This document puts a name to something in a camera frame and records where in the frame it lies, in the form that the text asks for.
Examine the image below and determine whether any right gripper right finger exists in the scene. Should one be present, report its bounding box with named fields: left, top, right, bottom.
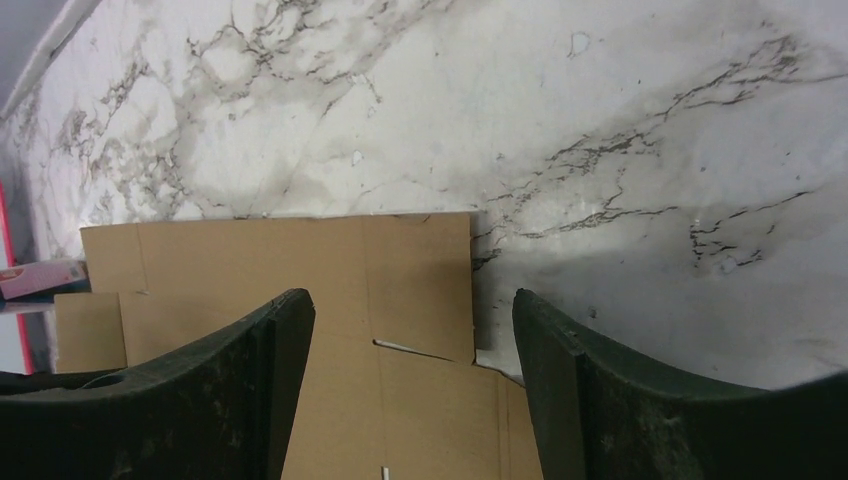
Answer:
left=512, top=289, right=847, bottom=479

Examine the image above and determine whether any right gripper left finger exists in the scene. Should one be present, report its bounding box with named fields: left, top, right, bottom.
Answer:
left=1, top=289, right=315, bottom=479

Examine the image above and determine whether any brown cardboard box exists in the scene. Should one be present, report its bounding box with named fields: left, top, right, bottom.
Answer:
left=54, top=213, right=541, bottom=479

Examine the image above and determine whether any pink-framed whiteboard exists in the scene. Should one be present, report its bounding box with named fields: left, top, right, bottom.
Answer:
left=1, top=190, right=35, bottom=375

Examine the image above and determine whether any pink-capped clear bottle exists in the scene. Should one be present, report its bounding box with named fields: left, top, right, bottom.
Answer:
left=1, top=260, right=89, bottom=301

